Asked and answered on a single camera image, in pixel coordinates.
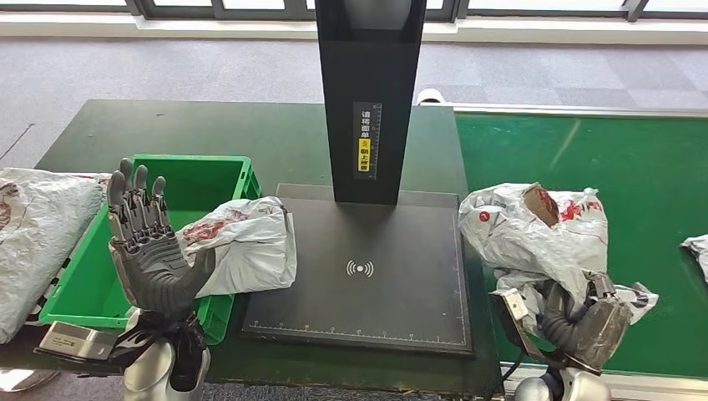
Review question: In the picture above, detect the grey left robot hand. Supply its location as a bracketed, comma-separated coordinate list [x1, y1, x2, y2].
[106, 159, 217, 319]

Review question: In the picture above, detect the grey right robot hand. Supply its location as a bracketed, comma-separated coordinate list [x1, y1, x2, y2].
[539, 271, 635, 374]

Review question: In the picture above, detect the smooth white poly parcel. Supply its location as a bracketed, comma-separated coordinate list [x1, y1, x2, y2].
[175, 196, 298, 300]

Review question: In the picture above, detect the parcel with brown patch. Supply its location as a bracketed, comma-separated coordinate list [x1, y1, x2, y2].
[458, 182, 660, 338]

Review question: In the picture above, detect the grey parcel with brown print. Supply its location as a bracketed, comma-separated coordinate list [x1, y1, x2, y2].
[680, 235, 708, 283]

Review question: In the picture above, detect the large grey poly parcel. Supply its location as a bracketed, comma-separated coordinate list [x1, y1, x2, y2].
[0, 167, 112, 344]

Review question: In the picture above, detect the green conveyor belt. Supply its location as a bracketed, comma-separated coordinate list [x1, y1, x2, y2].
[454, 110, 708, 380]

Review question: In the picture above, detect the black inbound scanner machine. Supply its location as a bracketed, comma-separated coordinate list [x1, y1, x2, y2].
[241, 0, 476, 358]

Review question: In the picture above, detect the green plastic crate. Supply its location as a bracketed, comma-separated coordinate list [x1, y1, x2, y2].
[38, 154, 262, 345]

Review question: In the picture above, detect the dark green table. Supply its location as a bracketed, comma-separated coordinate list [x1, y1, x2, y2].
[0, 99, 504, 397]

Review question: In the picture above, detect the pale round floor disc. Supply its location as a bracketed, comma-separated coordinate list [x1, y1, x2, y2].
[0, 369, 59, 395]

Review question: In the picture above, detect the white window sill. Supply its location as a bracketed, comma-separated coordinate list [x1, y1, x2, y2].
[0, 13, 708, 47]

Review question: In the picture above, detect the black and yellow label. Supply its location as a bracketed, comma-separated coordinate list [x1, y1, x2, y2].
[352, 101, 383, 181]

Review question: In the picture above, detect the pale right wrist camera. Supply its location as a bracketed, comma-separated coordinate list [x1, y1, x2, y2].
[500, 287, 529, 322]

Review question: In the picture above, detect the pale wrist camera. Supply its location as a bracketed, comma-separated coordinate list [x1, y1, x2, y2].
[38, 322, 119, 361]
[500, 287, 529, 322]

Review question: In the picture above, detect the black left camera bracket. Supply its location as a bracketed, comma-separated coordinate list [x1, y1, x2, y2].
[33, 321, 167, 368]

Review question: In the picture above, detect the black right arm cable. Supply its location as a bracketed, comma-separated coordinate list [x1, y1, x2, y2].
[500, 353, 527, 389]

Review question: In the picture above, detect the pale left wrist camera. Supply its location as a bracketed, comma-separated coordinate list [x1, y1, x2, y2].
[38, 322, 119, 361]

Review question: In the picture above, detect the dark window frame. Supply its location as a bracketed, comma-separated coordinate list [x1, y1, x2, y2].
[0, 0, 708, 26]

